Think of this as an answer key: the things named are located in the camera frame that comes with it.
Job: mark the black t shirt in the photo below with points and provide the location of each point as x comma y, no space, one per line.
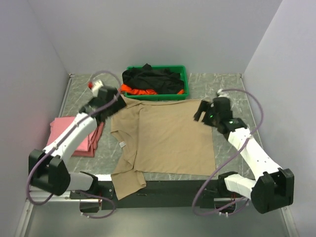
148,77

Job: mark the aluminium rail frame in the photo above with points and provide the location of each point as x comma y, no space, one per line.
166,157

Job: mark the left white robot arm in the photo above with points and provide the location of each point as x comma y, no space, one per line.
47,168

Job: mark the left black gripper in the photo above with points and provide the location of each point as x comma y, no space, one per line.
119,104

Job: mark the light pink folded t shirt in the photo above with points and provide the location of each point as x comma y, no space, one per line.
58,126

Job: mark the orange t shirt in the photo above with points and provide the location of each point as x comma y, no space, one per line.
152,91

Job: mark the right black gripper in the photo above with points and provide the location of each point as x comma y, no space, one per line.
204,106

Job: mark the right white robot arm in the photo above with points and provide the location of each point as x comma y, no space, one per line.
272,187

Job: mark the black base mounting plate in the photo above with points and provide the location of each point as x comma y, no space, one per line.
173,193

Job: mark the beige t shirt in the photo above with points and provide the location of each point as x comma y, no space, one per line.
159,137

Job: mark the green plastic bin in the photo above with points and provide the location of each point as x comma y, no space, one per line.
173,97

